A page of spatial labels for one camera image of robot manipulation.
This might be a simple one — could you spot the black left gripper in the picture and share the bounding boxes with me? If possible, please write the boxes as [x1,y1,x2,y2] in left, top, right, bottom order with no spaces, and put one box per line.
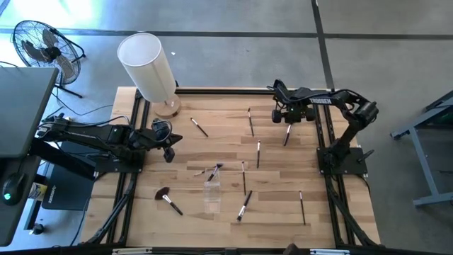
[136,127,184,164]

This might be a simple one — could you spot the black makeup brush silver ferrule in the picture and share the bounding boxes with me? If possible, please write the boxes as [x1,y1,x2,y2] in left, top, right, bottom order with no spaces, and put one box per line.
[282,123,292,147]

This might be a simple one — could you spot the dark-bristle makeup brush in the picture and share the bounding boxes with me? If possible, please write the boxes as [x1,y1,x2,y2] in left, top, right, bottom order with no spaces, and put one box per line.
[206,162,224,183]

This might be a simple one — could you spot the large fan powder brush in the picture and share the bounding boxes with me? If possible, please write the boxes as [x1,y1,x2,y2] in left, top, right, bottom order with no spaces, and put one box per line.
[154,186,184,217]

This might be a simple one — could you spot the grey powder brush silver ferrule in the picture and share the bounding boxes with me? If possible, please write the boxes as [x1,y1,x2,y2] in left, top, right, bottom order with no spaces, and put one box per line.
[236,189,253,223]

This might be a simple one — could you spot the clear acrylic container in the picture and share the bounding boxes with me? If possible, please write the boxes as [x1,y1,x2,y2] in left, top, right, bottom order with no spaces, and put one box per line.
[202,172,223,215]

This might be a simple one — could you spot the white shade wooden lamp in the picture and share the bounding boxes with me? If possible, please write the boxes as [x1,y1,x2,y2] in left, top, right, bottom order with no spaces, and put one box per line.
[117,32,182,120]

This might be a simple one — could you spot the black equipment case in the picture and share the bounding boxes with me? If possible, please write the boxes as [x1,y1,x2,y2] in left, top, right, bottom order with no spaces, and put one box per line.
[41,165,96,212]

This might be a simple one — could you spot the silver aluminium extrusion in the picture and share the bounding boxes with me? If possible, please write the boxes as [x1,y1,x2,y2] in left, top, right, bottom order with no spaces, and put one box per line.
[310,249,351,255]
[112,247,153,255]

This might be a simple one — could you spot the grey-blue metal workbench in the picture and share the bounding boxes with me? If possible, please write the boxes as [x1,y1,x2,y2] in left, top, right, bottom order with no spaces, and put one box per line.
[390,90,453,208]

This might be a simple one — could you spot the yellow labelled box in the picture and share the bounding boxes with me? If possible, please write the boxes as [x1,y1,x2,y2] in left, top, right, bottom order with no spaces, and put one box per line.
[28,182,49,203]

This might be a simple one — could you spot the black floor fan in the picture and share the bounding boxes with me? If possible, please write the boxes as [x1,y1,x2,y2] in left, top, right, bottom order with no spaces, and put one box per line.
[12,20,87,99]

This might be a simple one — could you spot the black round knob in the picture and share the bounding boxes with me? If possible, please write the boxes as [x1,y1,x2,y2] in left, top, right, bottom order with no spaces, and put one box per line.
[29,222,46,237]

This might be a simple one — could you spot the black computer mouse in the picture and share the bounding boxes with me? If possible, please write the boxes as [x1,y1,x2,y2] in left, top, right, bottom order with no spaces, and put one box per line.
[1,172,27,207]

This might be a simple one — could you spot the black aluminium frame rail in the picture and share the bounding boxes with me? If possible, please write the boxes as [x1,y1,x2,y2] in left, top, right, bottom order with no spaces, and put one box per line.
[313,90,355,247]
[105,88,151,246]
[136,87,336,96]
[79,243,390,255]

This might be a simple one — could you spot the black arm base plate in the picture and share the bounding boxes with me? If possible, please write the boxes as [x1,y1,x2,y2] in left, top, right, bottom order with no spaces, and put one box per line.
[316,146,369,176]
[92,155,147,174]

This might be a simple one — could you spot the black diagonal frame strut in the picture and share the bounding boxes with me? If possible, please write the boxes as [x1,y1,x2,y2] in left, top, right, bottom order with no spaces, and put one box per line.
[86,173,137,245]
[323,175,357,247]
[332,183,379,247]

